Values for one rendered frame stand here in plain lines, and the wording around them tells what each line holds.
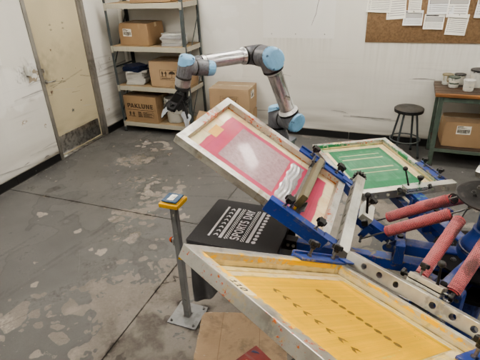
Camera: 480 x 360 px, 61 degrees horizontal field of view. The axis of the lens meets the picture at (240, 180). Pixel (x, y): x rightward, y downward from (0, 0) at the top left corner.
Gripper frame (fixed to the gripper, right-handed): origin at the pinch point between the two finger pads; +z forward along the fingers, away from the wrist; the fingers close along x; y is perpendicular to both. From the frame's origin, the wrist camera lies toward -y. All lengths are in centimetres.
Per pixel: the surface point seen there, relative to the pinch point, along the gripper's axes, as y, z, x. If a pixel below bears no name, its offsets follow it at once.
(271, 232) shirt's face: -3, 36, -66
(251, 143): 9.1, -1.8, -39.8
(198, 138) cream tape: -16.5, -6.9, -20.7
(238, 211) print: 11, 43, -43
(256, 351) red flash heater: -88, 15, -81
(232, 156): -11.5, -2.5, -37.1
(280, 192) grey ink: -14, 4, -64
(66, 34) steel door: 273, 89, 297
